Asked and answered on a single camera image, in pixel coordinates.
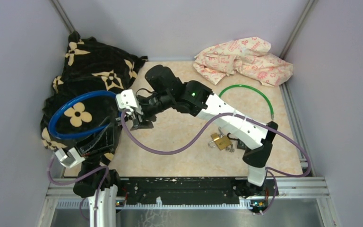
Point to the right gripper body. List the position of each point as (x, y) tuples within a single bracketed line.
[(154, 104)]

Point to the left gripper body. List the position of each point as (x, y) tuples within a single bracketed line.
[(96, 152)]

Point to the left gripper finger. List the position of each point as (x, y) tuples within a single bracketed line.
[(94, 137), (110, 134)]

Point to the blue cable lock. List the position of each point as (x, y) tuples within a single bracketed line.
[(56, 116)]

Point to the green cable lock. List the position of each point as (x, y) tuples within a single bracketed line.
[(271, 109)]

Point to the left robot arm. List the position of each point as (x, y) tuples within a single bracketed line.
[(96, 176)]

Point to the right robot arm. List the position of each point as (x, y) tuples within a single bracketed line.
[(198, 100)]

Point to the black floral blanket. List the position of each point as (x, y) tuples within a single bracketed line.
[(89, 65)]

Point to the small brass padlock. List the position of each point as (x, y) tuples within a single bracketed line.
[(215, 137)]

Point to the large brass padlock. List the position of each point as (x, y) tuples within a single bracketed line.
[(224, 143)]

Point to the black padlock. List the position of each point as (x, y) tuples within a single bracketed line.
[(239, 143)]

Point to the crumpled printed paper bag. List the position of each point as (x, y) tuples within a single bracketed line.
[(249, 57)]

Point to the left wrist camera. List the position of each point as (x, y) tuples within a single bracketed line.
[(69, 158)]

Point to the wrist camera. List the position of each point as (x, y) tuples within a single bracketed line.
[(127, 102), (69, 158)]

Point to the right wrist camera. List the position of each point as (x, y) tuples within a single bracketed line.
[(127, 102)]

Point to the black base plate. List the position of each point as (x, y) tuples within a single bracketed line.
[(192, 190)]

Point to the aluminium frame rail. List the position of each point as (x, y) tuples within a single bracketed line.
[(285, 188)]

